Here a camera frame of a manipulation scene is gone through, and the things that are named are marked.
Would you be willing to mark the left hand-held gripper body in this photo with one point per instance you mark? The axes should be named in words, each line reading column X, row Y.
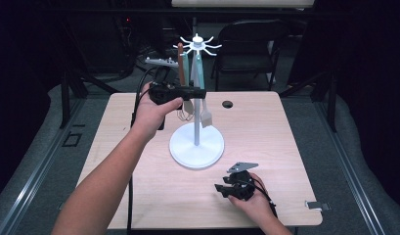
column 161, row 93

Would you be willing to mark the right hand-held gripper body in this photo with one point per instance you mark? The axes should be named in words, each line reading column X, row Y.
column 243, row 187

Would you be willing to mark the white spatula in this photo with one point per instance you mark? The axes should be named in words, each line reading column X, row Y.
column 200, row 75

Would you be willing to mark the white utensil stand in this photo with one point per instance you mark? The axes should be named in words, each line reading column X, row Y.
column 204, row 147

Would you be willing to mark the person's right hand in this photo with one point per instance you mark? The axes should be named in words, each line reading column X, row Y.
column 257, row 205

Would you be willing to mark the person's left hand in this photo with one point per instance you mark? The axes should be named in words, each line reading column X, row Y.
column 148, row 117

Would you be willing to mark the round table grommet hole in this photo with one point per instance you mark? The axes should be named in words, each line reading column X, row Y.
column 227, row 104

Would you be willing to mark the black folding chair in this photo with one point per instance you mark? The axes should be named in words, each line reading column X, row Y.
column 249, row 42

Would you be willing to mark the white board table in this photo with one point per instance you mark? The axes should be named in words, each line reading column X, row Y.
column 240, row 3

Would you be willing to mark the metal table edge bracket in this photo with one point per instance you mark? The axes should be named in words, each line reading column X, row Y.
column 61, row 206
column 316, row 205

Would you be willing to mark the black metal frame stand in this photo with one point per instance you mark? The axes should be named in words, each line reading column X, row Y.
column 65, row 98
column 331, row 98

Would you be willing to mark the aluminium floor rail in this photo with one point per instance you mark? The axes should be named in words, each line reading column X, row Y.
column 347, row 163
column 41, row 169

